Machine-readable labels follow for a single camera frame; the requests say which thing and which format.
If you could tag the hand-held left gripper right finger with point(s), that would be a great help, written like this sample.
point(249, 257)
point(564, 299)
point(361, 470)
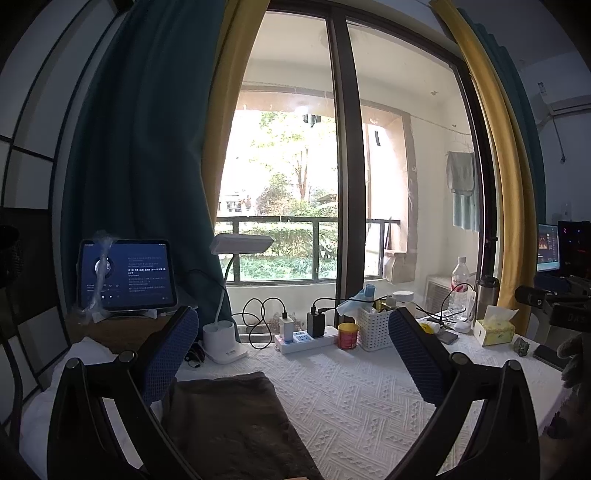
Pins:
point(418, 355)

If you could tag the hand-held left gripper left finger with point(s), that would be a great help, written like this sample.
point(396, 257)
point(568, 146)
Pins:
point(171, 350)

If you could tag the dark grey t-shirt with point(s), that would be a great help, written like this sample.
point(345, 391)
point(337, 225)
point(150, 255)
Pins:
point(231, 429)

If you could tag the person's right hand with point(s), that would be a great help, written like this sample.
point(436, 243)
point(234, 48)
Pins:
point(575, 362)

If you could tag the small black object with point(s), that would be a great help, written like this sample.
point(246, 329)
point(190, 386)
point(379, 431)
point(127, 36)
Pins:
point(194, 355)

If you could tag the yellow plastic bag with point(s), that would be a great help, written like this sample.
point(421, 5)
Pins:
point(427, 326)

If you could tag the black smartphone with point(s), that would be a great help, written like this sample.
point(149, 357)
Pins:
point(549, 357)

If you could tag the white perforated basket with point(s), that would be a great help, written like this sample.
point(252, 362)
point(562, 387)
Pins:
point(374, 330)

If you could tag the white desk lamp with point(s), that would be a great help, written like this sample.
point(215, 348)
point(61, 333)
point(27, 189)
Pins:
point(221, 341)

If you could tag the green stone figurine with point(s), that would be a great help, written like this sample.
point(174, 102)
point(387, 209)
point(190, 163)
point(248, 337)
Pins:
point(521, 346)

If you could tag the clear snack jar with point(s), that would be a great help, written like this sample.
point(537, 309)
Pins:
point(402, 300)

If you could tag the cardboard box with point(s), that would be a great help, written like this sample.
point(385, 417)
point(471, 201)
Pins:
point(111, 332)

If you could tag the outdoor air conditioner unit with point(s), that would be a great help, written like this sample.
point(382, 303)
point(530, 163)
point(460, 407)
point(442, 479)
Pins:
point(438, 293)

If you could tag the red can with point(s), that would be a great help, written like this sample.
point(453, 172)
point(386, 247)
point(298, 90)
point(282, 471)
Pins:
point(347, 336)

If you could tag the yellow tissue box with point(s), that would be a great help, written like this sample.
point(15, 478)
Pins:
point(496, 330)

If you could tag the computer monitor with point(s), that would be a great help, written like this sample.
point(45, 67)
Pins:
point(547, 247)

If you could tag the white garment with black stripe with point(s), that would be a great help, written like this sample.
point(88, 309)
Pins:
point(94, 348)

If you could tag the clear water bottle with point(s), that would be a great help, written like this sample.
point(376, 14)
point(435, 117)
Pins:
point(458, 288)

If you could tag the blue capped bottle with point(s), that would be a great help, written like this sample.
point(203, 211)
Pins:
point(368, 291)

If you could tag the blue face mask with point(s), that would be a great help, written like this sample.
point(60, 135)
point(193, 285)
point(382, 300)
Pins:
point(348, 307)

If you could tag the white textured tablecloth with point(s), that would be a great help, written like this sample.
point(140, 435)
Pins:
point(346, 406)

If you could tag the white plastic jug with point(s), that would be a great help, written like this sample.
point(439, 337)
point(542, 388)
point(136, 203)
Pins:
point(392, 267)

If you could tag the black charger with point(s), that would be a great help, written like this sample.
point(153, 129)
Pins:
point(316, 323)

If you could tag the white power strip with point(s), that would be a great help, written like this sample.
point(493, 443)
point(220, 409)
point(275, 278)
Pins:
point(304, 342)

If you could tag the white charger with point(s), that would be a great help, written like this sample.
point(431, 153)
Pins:
point(286, 325)

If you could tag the yellow curtain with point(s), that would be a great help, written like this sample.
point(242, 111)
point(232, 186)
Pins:
point(503, 184)
point(226, 115)

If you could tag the hanging teal towel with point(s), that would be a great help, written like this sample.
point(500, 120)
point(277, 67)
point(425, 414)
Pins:
point(466, 210)

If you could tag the black balcony railing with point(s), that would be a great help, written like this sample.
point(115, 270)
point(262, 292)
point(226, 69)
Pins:
point(277, 220)

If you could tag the hanging grey garment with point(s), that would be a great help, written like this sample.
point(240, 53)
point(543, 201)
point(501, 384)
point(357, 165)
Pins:
point(461, 173)

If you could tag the teal curtain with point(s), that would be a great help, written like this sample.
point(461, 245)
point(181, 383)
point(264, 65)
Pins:
point(521, 92)
point(147, 161)

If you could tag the white air conditioner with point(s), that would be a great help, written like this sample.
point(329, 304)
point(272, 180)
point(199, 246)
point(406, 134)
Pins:
point(570, 101)

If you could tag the dark window frame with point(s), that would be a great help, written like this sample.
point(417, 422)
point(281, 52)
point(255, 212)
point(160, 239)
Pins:
point(346, 161)

